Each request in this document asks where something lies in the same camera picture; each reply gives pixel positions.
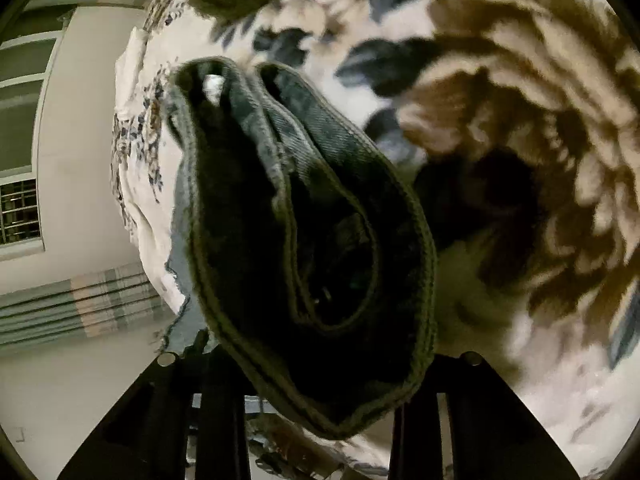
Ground blue denim pants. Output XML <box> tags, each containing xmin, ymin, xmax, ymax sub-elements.
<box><xmin>163</xmin><ymin>58</ymin><xmax>436</xmax><ymax>440</ymax></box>

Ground striped grey curtain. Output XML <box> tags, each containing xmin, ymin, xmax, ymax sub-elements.
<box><xmin>1</xmin><ymin>263</ymin><xmax>172</xmax><ymax>356</ymax></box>

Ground white framed window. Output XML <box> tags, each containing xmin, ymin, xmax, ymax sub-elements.
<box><xmin>1</xmin><ymin>30</ymin><xmax>64</xmax><ymax>260</ymax></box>

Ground floral bed sheet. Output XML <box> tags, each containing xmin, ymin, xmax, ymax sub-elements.
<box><xmin>111</xmin><ymin>0</ymin><xmax>639</xmax><ymax>479</ymax></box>

